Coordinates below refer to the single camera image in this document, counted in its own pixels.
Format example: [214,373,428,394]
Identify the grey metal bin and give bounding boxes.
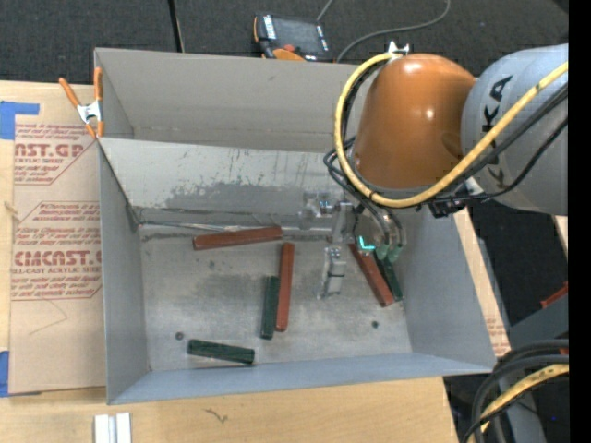
[93,47,498,406]

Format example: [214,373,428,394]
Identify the black cylinder on white bracket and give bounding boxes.
[427,178,486,220]

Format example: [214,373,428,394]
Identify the red-brown flat block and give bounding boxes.
[192,225,284,252]
[275,242,296,333]
[347,243,396,308]

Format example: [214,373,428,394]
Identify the dark green flat block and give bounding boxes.
[374,252,404,303]
[259,275,282,341]
[186,338,257,366]

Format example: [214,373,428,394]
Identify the brown cardboard board, red print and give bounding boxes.
[0,79,512,399]

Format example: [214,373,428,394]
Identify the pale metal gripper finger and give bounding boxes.
[317,245,335,301]
[332,246,346,295]

